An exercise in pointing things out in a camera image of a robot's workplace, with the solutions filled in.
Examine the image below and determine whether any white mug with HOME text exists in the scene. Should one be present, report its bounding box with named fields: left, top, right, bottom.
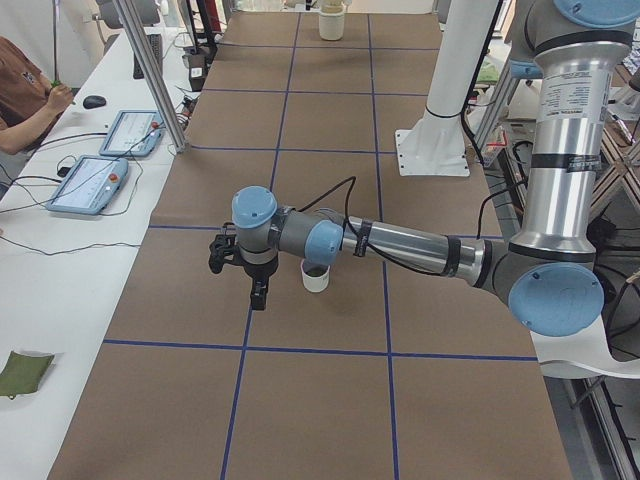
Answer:
left=300, top=259, right=330, bottom=293

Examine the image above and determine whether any green cloth pouch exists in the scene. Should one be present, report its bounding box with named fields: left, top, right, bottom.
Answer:
left=1, top=351, right=55, bottom=399

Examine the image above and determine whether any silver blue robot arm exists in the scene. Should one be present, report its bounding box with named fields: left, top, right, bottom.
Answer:
left=209, top=1, right=639, bottom=337

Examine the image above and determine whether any near blue teach pendant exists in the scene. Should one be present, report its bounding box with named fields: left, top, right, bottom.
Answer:
left=45, top=155, right=129, bottom=215

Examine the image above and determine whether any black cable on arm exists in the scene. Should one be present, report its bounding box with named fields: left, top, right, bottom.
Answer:
left=295, top=175, right=530, bottom=276

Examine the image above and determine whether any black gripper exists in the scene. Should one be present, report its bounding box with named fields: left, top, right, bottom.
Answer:
left=244, top=258, right=278, bottom=311

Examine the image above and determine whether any aluminium frame post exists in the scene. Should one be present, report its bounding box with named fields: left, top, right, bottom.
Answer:
left=113, top=0, right=187, bottom=153

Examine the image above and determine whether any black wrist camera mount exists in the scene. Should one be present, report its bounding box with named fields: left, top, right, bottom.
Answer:
left=208, top=222, right=243, bottom=274

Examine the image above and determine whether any black computer mouse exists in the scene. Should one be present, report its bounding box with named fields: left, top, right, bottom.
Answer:
left=82, top=95, right=107, bottom=110

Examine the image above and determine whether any blue teach pendant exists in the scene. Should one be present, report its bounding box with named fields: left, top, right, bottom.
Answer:
left=45, top=155, right=129, bottom=215
left=99, top=110, right=164, bottom=157

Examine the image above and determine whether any person in brown shirt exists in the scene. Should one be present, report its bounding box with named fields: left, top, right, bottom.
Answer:
left=1, top=37, right=74, bottom=155

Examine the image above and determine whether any far blue teach pendant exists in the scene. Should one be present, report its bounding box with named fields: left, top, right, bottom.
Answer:
left=99, top=110, right=164, bottom=157

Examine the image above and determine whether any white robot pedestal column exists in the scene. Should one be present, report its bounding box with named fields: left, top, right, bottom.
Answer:
left=395, top=0, right=500, bottom=177

